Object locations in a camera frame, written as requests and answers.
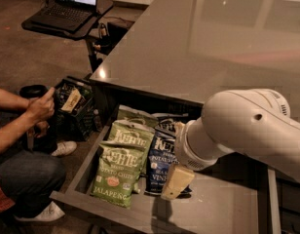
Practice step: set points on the white sneaker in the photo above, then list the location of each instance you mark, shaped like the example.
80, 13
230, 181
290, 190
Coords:
51, 213
64, 148

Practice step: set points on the person's right hand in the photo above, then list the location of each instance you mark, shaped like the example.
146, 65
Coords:
43, 108

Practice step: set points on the black laptop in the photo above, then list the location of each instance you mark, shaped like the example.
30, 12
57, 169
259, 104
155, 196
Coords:
68, 15

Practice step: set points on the black plastic crate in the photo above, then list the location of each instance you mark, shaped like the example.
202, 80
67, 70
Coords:
78, 123

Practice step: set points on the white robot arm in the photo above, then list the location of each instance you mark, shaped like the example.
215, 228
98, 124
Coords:
255, 123

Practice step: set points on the black cup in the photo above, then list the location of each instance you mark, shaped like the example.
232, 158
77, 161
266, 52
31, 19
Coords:
33, 91

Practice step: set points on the open grey drawer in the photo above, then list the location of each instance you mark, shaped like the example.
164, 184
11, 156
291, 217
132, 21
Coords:
237, 196

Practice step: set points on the white sneaker lower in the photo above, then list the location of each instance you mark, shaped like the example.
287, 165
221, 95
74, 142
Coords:
51, 213

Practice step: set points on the green Kettle chip bag middle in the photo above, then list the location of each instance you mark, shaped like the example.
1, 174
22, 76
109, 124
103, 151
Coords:
126, 132

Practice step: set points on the green jalapeno chip bag front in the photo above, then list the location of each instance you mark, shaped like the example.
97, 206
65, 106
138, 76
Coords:
118, 171

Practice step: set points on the blue Kettle chip bag front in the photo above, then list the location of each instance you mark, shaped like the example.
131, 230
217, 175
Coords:
160, 157

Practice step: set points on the green chip bag rear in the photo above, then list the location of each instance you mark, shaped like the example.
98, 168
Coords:
136, 116

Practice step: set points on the white sneaker upper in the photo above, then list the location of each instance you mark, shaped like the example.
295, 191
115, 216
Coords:
64, 148

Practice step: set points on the person's jeans legs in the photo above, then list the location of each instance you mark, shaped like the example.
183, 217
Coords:
27, 179

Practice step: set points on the person's left hand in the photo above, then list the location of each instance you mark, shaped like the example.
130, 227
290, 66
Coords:
41, 129

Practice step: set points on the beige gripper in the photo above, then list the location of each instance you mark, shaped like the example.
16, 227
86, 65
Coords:
186, 147

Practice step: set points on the blue Kettle chip bag rear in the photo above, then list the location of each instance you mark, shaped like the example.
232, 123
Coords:
167, 121

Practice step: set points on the black laptop stand table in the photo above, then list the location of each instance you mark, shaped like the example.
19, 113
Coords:
102, 7

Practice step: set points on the blue kettle chip bag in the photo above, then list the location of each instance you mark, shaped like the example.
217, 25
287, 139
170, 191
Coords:
167, 121
160, 157

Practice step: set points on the grey counter cabinet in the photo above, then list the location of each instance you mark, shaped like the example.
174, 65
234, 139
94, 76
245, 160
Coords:
180, 52

